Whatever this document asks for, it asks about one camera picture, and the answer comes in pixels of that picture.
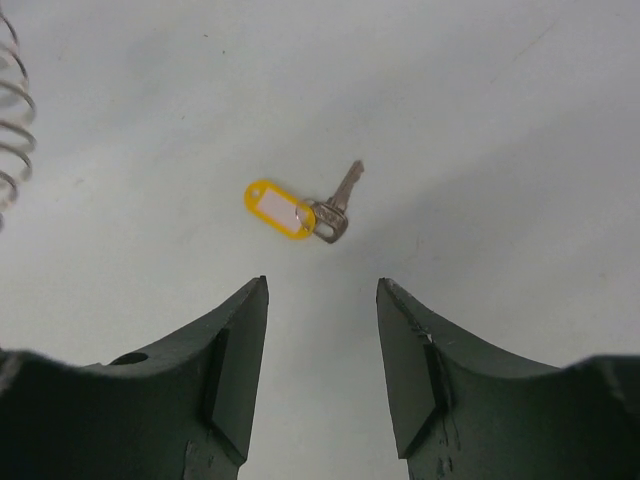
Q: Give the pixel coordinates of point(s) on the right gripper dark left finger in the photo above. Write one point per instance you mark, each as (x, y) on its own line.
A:
(179, 408)

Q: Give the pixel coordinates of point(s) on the silver key with yellow tag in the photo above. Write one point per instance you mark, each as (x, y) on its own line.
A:
(299, 218)

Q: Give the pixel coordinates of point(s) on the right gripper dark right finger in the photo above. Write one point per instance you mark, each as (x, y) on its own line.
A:
(463, 408)

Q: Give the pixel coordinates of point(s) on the steel disc with key rings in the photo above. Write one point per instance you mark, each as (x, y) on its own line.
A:
(18, 112)

